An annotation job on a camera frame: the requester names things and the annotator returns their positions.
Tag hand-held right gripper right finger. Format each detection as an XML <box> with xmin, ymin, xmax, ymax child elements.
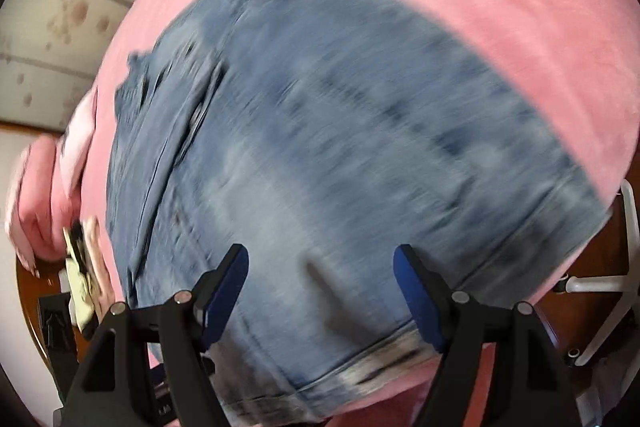
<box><xmin>392</xmin><ymin>243</ymin><xmax>583</xmax><ymax>427</ymax></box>

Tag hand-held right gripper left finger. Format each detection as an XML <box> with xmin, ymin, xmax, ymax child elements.
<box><xmin>62</xmin><ymin>243</ymin><xmax>251</xmax><ymax>427</ymax></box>

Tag blue denim jeans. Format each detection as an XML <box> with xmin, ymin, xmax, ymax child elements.
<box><xmin>107</xmin><ymin>0</ymin><xmax>613</xmax><ymax>427</ymax></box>

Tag printed pale packet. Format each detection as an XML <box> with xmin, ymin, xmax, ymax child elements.
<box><xmin>60</xmin><ymin>217</ymin><xmax>108</xmax><ymax>340</ymax></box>

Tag black box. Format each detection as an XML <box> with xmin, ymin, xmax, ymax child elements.
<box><xmin>37</xmin><ymin>294</ymin><xmax>81</xmax><ymax>363</ymax></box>

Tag white chair base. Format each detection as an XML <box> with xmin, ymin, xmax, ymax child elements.
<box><xmin>552</xmin><ymin>179</ymin><xmax>640</xmax><ymax>368</ymax></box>

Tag white cloth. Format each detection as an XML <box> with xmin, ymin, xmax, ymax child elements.
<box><xmin>57</xmin><ymin>92</ymin><xmax>98</xmax><ymax>198</ymax></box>

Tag pink pillow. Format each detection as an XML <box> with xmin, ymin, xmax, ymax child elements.
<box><xmin>5</xmin><ymin>134</ymin><xmax>83</xmax><ymax>278</ymax></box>

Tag pink blanket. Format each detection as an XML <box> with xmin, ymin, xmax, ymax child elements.
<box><xmin>80</xmin><ymin>0</ymin><xmax>627</xmax><ymax>427</ymax></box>

